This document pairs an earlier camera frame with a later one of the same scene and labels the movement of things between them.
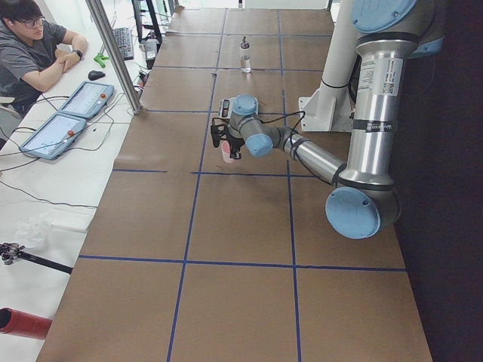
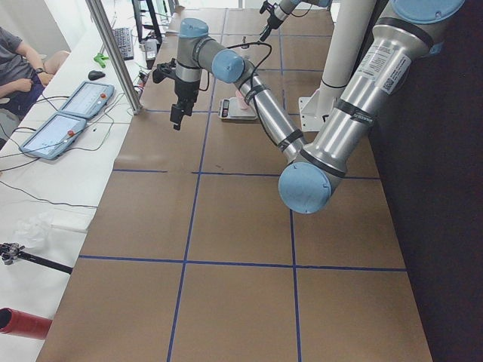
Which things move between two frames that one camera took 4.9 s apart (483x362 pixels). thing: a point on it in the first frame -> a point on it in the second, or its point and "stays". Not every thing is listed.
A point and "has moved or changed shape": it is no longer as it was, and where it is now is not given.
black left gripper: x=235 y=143 -> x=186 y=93
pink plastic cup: x=226 y=151 has moved or changed shape
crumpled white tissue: x=32 y=231 stays
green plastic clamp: x=99 y=58 stays
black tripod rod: x=10 y=251 stays
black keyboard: x=124 y=36 stays
